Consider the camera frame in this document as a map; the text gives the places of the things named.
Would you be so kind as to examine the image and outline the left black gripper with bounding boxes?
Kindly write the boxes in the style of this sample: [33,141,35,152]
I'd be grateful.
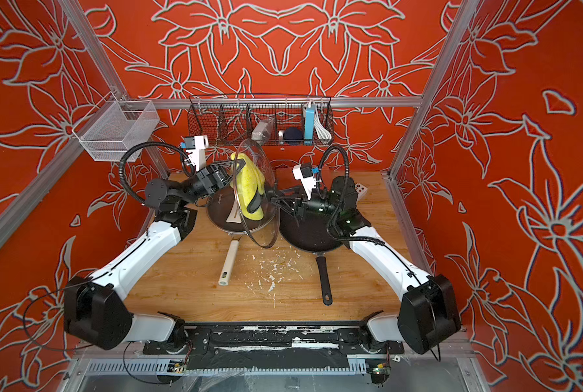
[178,164,245,212]

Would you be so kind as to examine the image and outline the yellow microfiber cloth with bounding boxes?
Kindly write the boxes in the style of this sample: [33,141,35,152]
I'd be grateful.
[230,153,265,221]

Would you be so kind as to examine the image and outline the glass lid with black handle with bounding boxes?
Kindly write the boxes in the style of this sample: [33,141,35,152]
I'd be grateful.
[231,139,279,249]

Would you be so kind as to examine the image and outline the glass lid with white handle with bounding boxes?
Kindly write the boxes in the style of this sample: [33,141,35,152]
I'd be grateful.
[206,187,277,235]

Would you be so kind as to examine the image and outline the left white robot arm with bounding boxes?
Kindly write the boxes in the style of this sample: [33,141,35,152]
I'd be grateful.
[64,142,248,351]

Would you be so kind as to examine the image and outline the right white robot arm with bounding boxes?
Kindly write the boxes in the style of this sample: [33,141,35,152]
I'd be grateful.
[262,161,461,359]

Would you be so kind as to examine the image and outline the black frying pan with lid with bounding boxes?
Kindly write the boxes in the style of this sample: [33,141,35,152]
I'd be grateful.
[280,188,342,305]

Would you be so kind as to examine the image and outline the white packet in basket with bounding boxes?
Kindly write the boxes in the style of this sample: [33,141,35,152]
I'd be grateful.
[251,118,275,146]

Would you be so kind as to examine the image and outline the dark blue round object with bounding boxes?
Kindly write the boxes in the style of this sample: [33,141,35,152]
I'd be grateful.
[283,127,304,145]

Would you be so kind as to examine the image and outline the white box with dots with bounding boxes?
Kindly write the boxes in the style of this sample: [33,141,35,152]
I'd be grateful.
[355,183,368,200]

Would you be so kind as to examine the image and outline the blue white bottle in basket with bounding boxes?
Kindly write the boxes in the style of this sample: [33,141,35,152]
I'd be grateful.
[304,101,316,145]

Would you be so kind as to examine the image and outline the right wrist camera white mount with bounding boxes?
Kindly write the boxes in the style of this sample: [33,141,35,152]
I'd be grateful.
[292,163,319,199]

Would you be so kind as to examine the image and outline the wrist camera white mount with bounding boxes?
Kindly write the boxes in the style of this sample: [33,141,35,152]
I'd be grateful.
[292,163,319,199]
[180,135,209,172]

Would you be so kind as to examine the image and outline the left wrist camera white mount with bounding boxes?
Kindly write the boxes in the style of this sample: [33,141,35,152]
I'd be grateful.
[180,135,209,172]

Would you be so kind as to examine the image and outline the dark wok with white handle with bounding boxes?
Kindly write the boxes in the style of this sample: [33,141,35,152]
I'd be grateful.
[211,214,247,287]

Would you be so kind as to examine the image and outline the black wire wall basket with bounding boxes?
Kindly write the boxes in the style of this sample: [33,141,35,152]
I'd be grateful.
[187,93,334,147]

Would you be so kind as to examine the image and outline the white cable in basket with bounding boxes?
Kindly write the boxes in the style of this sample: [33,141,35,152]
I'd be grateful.
[314,114,332,144]

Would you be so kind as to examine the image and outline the clear plastic wall bin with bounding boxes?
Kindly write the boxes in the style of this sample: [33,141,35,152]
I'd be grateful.
[76,101,159,163]

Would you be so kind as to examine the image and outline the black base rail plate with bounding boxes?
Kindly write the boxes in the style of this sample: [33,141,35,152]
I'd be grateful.
[143,321,404,372]

